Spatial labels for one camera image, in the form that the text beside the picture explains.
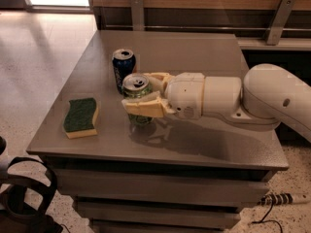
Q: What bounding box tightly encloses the metal wall bracket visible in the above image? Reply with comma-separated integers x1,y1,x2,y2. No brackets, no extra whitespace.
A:
130,0,145,31
265,0,296,46

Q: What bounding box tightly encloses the black power cable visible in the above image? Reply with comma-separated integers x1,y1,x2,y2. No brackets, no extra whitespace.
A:
251,203,285,233

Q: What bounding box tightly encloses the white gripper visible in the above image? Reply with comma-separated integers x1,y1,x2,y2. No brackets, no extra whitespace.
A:
121,72,205,119

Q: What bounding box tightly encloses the wooden wall counter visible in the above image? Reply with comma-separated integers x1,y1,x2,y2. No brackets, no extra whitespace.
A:
88,0,311,50

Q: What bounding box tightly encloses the blue Pepsi can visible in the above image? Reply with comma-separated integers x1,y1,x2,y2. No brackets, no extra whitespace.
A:
112,49,136,93

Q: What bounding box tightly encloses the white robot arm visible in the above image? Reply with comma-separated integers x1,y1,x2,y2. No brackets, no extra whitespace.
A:
122,64,311,141

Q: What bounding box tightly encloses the green and yellow sponge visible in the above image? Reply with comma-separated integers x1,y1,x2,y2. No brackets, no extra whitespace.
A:
63,98,98,139

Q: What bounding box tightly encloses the right metal wall bracket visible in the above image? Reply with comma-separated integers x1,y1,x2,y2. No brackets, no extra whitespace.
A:
265,0,296,46

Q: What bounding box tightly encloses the green soda can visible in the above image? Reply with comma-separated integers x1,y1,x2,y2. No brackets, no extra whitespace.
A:
122,74,153,126

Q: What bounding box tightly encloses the grey drawer cabinet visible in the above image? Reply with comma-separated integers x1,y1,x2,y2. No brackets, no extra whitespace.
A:
28,31,288,233

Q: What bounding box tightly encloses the left metal wall bracket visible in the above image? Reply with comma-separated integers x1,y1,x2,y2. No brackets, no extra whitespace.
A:
130,0,145,31

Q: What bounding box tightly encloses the white power strip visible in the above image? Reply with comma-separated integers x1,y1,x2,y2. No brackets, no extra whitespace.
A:
259,192,311,207

